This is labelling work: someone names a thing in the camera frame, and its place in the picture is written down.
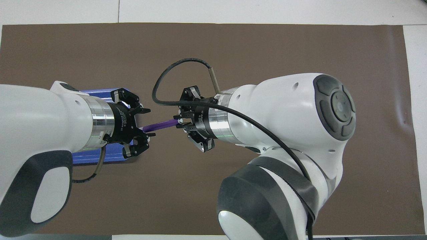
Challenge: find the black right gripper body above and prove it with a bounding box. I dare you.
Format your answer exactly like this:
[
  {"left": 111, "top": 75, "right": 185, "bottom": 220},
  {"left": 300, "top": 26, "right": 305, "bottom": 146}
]
[{"left": 193, "top": 96, "right": 218, "bottom": 141}]

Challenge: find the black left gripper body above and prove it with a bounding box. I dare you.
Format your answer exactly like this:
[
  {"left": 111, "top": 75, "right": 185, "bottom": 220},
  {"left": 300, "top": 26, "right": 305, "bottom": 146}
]
[{"left": 111, "top": 101, "right": 139, "bottom": 145}]

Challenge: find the purple highlighter pen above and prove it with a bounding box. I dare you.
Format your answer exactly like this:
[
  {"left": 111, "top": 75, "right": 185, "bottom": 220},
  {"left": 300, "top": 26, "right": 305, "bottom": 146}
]
[{"left": 142, "top": 118, "right": 183, "bottom": 133}]

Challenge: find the blue plastic tray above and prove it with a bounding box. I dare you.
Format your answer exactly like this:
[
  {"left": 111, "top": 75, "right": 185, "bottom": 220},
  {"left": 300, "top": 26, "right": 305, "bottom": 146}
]
[{"left": 72, "top": 87, "right": 134, "bottom": 164}]

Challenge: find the brown table mat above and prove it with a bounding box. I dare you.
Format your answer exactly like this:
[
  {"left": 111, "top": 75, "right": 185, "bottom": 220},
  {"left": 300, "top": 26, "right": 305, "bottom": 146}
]
[{"left": 0, "top": 23, "right": 417, "bottom": 235}]

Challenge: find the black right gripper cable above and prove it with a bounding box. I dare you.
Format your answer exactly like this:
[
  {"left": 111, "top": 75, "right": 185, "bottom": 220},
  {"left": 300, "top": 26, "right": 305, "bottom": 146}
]
[{"left": 152, "top": 58, "right": 316, "bottom": 240}]

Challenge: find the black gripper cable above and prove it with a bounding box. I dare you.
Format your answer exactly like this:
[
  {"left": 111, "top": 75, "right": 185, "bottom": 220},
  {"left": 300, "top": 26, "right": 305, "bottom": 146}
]
[
  {"left": 152, "top": 58, "right": 316, "bottom": 240},
  {"left": 72, "top": 144, "right": 107, "bottom": 184}
]

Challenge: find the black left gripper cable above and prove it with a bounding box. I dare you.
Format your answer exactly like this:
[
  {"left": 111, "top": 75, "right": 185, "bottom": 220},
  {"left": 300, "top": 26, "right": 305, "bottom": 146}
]
[{"left": 72, "top": 144, "right": 107, "bottom": 184}]

